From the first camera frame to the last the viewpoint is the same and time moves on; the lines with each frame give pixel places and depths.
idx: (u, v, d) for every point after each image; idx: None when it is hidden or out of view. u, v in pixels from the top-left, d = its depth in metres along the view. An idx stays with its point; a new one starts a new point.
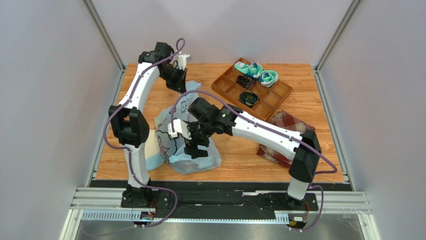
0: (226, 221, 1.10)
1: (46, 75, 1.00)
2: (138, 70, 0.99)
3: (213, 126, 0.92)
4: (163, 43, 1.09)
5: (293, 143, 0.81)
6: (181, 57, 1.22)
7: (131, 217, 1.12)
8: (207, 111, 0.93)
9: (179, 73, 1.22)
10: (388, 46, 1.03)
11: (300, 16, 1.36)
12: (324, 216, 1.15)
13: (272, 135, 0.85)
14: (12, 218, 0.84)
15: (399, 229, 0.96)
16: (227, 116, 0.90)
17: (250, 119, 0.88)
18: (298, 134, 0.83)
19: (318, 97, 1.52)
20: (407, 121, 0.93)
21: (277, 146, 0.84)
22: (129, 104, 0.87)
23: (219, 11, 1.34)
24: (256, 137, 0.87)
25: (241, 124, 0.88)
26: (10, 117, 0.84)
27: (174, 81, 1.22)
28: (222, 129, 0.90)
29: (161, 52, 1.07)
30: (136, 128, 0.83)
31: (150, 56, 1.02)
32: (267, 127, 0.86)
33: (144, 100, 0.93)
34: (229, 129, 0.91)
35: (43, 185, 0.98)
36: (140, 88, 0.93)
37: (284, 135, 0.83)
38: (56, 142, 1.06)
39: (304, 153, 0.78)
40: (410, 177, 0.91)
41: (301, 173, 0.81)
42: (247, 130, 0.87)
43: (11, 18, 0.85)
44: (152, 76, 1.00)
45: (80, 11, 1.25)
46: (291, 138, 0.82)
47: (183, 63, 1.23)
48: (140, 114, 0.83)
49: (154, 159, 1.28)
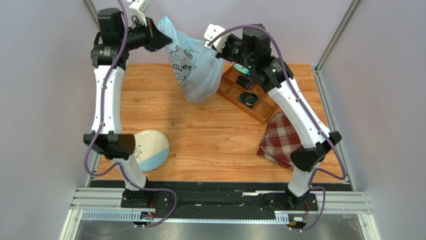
0: (226, 220, 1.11)
1: (46, 75, 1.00)
2: (98, 79, 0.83)
3: (255, 72, 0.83)
4: (105, 18, 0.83)
5: (320, 136, 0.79)
6: (135, 10, 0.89)
7: (131, 217, 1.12)
8: (262, 53, 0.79)
9: (142, 31, 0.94)
10: (387, 46, 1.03)
11: (300, 16, 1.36)
12: (324, 216, 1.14)
13: (304, 118, 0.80)
14: (11, 219, 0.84)
15: (398, 229, 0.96)
16: (277, 72, 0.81)
17: (296, 92, 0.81)
18: (328, 130, 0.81)
19: (318, 97, 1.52)
20: (407, 121, 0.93)
21: (301, 130, 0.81)
22: (104, 128, 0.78)
23: (219, 11, 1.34)
24: (288, 107, 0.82)
25: (285, 90, 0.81)
26: (10, 117, 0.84)
27: (145, 42, 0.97)
28: (262, 82, 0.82)
29: (111, 32, 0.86)
30: (122, 148, 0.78)
31: (106, 54, 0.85)
32: (306, 108, 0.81)
33: (118, 114, 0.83)
34: (269, 86, 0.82)
35: (44, 184, 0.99)
36: (109, 104, 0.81)
37: (316, 125, 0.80)
38: (56, 142, 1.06)
39: (321, 150, 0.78)
40: (410, 178, 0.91)
41: (305, 162, 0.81)
42: (287, 100, 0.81)
43: (11, 19, 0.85)
44: (118, 80, 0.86)
45: (80, 11, 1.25)
46: (321, 131, 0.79)
47: (141, 16, 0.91)
48: (120, 135, 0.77)
49: (147, 162, 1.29)
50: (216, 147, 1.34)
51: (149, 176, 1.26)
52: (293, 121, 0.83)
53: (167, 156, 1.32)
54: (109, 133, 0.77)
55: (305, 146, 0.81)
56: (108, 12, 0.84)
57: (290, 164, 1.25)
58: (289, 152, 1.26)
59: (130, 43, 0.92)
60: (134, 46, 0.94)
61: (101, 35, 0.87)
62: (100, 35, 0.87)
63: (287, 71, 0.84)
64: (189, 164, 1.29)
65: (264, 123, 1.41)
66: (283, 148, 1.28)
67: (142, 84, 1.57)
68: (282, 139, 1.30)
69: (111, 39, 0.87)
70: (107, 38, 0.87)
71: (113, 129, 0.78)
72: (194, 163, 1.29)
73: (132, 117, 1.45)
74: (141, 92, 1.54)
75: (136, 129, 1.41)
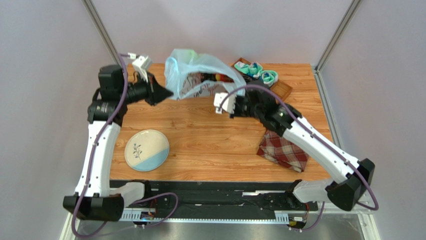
0: (226, 220, 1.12)
1: (45, 76, 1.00)
2: (90, 135, 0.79)
3: (265, 120, 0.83)
4: (105, 76, 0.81)
5: (347, 168, 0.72)
6: (137, 66, 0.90)
7: (131, 217, 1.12)
8: (266, 100, 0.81)
9: (144, 86, 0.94)
10: (388, 47, 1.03)
11: (300, 16, 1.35)
12: (324, 216, 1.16)
13: (325, 151, 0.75)
14: (11, 219, 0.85)
15: (398, 229, 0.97)
16: (285, 115, 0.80)
17: (308, 128, 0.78)
18: (355, 159, 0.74)
19: (318, 97, 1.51)
20: (407, 121, 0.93)
21: (327, 165, 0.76)
22: (88, 190, 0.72)
23: (219, 11, 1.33)
24: (306, 146, 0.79)
25: (296, 129, 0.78)
26: (10, 117, 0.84)
27: (146, 97, 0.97)
28: (274, 127, 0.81)
29: (110, 89, 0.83)
30: (106, 213, 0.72)
31: (102, 110, 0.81)
32: (325, 141, 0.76)
33: (107, 174, 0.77)
34: (282, 130, 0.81)
35: (43, 185, 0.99)
36: (98, 163, 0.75)
37: (340, 156, 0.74)
38: (56, 143, 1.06)
39: (356, 182, 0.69)
40: (410, 178, 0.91)
41: (342, 199, 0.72)
42: (301, 137, 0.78)
43: (10, 19, 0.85)
44: (111, 137, 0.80)
45: (79, 11, 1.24)
46: (347, 161, 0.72)
47: (143, 72, 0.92)
48: (106, 198, 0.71)
49: (147, 162, 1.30)
50: (217, 147, 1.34)
51: (150, 176, 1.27)
52: (318, 158, 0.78)
53: (167, 156, 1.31)
54: (93, 196, 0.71)
55: (339, 182, 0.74)
56: (109, 70, 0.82)
57: (290, 164, 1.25)
58: (289, 152, 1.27)
59: (130, 97, 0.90)
60: (135, 100, 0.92)
61: (100, 90, 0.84)
62: (100, 91, 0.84)
63: (294, 111, 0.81)
64: (189, 164, 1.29)
65: None
66: (282, 148, 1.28)
67: None
68: (282, 139, 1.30)
69: (110, 95, 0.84)
70: (107, 95, 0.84)
71: (98, 192, 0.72)
72: (194, 163, 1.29)
73: (132, 117, 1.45)
74: None
75: (136, 129, 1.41)
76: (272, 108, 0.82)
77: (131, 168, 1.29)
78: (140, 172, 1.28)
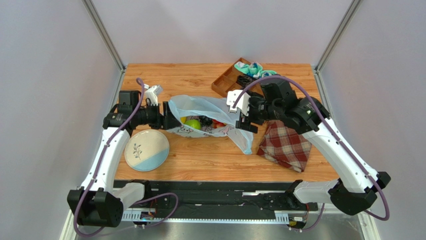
0: (226, 220, 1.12)
1: (46, 76, 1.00)
2: (103, 138, 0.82)
3: (287, 117, 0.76)
4: (125, 93, 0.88)
5: (367, 181, 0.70)
6: (150, 92, 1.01)
7: (131, 216, 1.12)
8: (284, 95, 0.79)
9: (153, 110, 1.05)
10: (387, 47, 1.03)
11: (300, 17, 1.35)
12: (323, 216, 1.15)
13: (348, 161, 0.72)
14: (13, 218, 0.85)
15: (398, 229, 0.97)
16: (312, 113, 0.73)
17: (336, 133, 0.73)
18: (375, 173, 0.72)
19: (318, 97, 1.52)
20: (408, 121, 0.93)
21: (346, 174, 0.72)
22: (93, 185, 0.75)
23: (219, 12, 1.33)
24: (327, 151, 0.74)
25: (323, 132, 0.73)
26: (11, 117, 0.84)
27: (154, 121, 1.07)
28: (298, 124, 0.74)
29: (127, 104, 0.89)
30: (104, 212, 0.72)
31: (117, 119, 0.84)
32: (349, 150, 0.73)
33: (113, 173, 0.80)
34: (306, 127, 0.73)
35: (44, 185, 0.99)
36: (106, 161, 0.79)
37: (363, 168, 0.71)
38: (56, 143, 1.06)
39: (372, 196, 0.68)
40: (410, 178, 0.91)
41: (348, 203, 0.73)
42: (327, 143, 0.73)
43: (11, 18, 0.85)
44: (121, 142, 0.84)
45: (80, 11, 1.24)
46: (369, 175, 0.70)
47: (154, 99, 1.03)
48: (108, 195, 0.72)
49: (146, 163, 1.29)
50: (216, 147, 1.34)
51: (149, 176, 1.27)
52: (336, 166, 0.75)
53: (167, 156, 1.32)
54: (98, 191, 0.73)
55: (352, 191, 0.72)
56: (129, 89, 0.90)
57: (290, 165, 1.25)
58: (289, 152, 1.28)
59: (142, 118, 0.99)
60: (144, 122, 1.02)
61: (117, 105, 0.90)
62: (117, 106, 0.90)
63: (323, 110, 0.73)
64: (189, 164, 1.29)
65: (264, 123, 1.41)
66: (282, 148, 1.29)
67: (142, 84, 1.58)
68: (282, 139, 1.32)
69: (126, 110, 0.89)
70: (122, 109, 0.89)
71: (103, 187, 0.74)
72: (194, 163, 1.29)
73: None
74: None
75: (137, 129, 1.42)
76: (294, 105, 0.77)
77: (131, 168, 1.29)
78: (140, 172, 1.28)
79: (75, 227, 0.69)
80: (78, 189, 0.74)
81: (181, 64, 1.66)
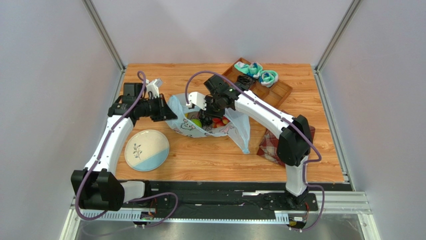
0: (226, 220, 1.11)
1: (45, 76, 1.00)
2: (108, 124, 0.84)
3: (219, 98, 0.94)
4: (129, 84, 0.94)
5: (284, 123, 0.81)
6: (151, 85, 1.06)
7: (131, 216, 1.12)
8: (217, 85, 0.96)
9: (156, 102, 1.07)
10: (388, 47, 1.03)
11: (300, 17, 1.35)
12: (324, 216, 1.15)
13: (266, 113, 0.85)
14: (12, 218, 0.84)
15: (398, 229, 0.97)
16: (234, 91, 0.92)
17: (252, 97, 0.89)
18: (290, 116, 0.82)
19: (318, 97, 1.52)
20: (408, 121, 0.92)
21: (269, 124, 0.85)
22: (97, 166, 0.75)
23: (219, 12, 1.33)
24: (254, 114, 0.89)
25: (242, 99, 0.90)
26: (10, 118, 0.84)
27: (156, 112, 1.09)
28: (227, 102, 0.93)
29: (131, 95, 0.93)
30: (107, 193, 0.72)
31: (122, 108, 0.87)
32: (264, 105, 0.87)
33: (116, 159, 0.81)
34: (233, 103, 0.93)
35: (43, 185, 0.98)
36: (110, 145, 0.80)
37: (277, 114, 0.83)
38: (56, 143, 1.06)
39: (289, 134, 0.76)
40: (411, 179, 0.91)
41: (284, 153, 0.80)
42: (246, 105, 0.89)
43: (10, 18, 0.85)
44: (125, 129, 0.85)
45: (80, 12, 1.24)
46: (282, 118, 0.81)
47: (156, 91, 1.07)
48: (111, 177, 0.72)
49: (147, 162, 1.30)
50: (216, 147, 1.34)
51: (150, 176, 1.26)
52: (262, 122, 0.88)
53: (167, 156, 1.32)
54: (102, 171, 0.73)
55: None
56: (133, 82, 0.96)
57: None
58: None
59: (144, 109, 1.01)
60: (146, 113, 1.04)
61: (122, 97, 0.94)
62: (122, 97, 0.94)
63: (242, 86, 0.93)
64: (189, 164, 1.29)
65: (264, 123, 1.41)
66: None
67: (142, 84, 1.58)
68: None
69: (129, 101, 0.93)
70: (127, 100, 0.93)
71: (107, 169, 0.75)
72: (194, 163, 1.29)
73: None
74: None
75: (136, 129, 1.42)
76: (224, 89, 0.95)
77: (131, 168, 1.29)
78: (140, 172, 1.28)
79: (78, 207, 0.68)
80: (82, 169, 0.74)
81: (181, 64, 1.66)
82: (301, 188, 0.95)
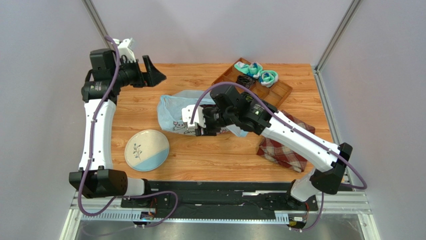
0: (226, 220, 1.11)
1: (44, 77, 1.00)
2: (88, 114, 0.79)
3: (241, 122, 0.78)
4: (97, 55, 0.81)
5: (330, 156, 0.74)
6: (123, 48, 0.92)
7: (131, 217, 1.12)
8: (235, 102, 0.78)
9: (133, 67, 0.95)
10: (387, 47, 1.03)
11: (299, 17, 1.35)
12: (323, 216, 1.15)
13: (308, 143, 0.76)
14: (11, 218, 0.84)
15: (398, 229, 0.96)
16: (260, 112, 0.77)
17: (287, 123, 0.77)
18: (334, 146, 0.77)
19: (318, 97, 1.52)
20: (408, 121, 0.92)
21: (311, 156, 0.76)
22: (93, 164, 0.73)
23: (218, 12, 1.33)
24: (290, 143, 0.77)
25: (277, 127, 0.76)
26: (10, 117, 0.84)
27: (136, 78, 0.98)
28: (253, 126, 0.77)
29: (103, 68, 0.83)
30: (110, 186, 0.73)
31: (96, 89, 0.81)
32: (304, 134, 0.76)
33: (109, 149, 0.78)
34: (259, 128, 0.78)
35: (42, 186, 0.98)
36: (98, 138, 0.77)
37: (322, 145, 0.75)
38: (55, 143, 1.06)
39: (340, 169, 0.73)
40: (410, 178, 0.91)
41: (328, 184, 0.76)
42: (283, 134, 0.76)
43: (10, 19, 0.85)
44: (109, 114, 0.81)
45: (79, 12, 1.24)
46: (330, 150, 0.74)
47: (131, 54, 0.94)
48: (111, 171, 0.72)
49: (146, 162, 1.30)
50: (217, 147, 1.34)
51: (149, 176, 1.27)
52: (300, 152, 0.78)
53: (167, 156, 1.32)
54: (98, 169, 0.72)
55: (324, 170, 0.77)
56: (101, 51, 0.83)
57: (291, 165, 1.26)
58: (289, 152, 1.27)
59: (122, 79, 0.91)
60: (126, 83, 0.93)
61: (93, 72, 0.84)
62: (92, 72, 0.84)
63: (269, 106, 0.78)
64: (189, 164, 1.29)
65: None
66: (282, 148, 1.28)
67: None
68: None
69: (102, 75, 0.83)
70: (99, 75, 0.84)
71: (103, 165, 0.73)
72: (194, 163, 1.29)
73: (132, 117, 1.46)
74: (141, 93, 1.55)
75: (136, 129, 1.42)
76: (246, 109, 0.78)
77: (131, 168, 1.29)
78: (140, 172, 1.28)
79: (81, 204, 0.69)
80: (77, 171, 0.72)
81: (181, 64, 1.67)
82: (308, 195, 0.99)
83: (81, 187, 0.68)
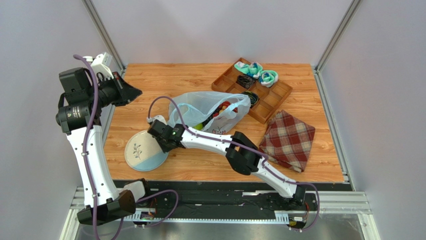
0: (226, 220, 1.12)
1: (43, 76, 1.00)
2: (76, 146, 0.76)
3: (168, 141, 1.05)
4: (69, 76, 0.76)
5: (225, 144, 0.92)
6: (98, 64, 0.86)
7: (131, 217, 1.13)
8: (162, 131, 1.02)
9: (111, 86, 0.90)
10: (387, 47, 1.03)
11: (300, 17, 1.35)
12: (323, 216, 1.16)
13: (209, 141, 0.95)
14: (12, 218, 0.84)
15: (398, 228, 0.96)
16: (177, 132, 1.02)
17: (194, 132, 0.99)
18: (228, 135, 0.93)
19: (318, 97, 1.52)
20: (408, 121, 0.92)
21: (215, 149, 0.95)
22: (100, 199, 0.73)
23: (218, 12, 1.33)
24: (199, 145, 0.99)
25: (186, 137, 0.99)
26: (10, 117, 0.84)
27: (117, 97, 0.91)
28: (176, 144, 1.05)
29: (77, 89, 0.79)
30: (123, 213, 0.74)
31: (74, 115, 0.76)
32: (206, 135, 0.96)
33: (110, 176, 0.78)
34: (181, 143, 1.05)
35: (43, 186, 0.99)
36: (97, 169, 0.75)
37: (218, 139, 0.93)
38: (54, 142, 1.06)
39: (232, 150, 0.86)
40: (410, 178, 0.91)
41: (238, 165, 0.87)
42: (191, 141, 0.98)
43: (10, 18, 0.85)
44: (98, 140, 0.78)
45: (79, 11, 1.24)
46: (222, 140, 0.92)
47: (107, 71, 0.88)
48: (121, 201, 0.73)
49: (147, 162, 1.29)
50: None
51: (149, 176, 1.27)
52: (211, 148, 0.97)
53: (167, 156, 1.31)
54: (107, 202, 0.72)
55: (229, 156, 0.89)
56: (72, 70, 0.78)
57: (290, 164, 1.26)
58: (289, 152, 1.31)
59: (101, 99, 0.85)
60: (105, 102, 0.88)
61: (66, 95, 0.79)
62: (65, 96, 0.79)
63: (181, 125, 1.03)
64: (189, 164, 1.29)
65: (264, 123, 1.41)
66: (283, 148, 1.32)
67: (142, 84, 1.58)
68: (282, 139, 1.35)
69: (78, 97, 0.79)
70: (74, 97, 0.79)
71: (111, 197, 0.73)
72: (194, 162, 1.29)
73: (131, 117, 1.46)
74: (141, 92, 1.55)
75: (137, 129, 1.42)
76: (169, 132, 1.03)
77: (131, 168, 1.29)
78: (140, 172, 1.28)
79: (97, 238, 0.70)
80: (84, 209, 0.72)
81: (180, 64, 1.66)
82: (289, 188, 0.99)
83: (93, 224, 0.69)
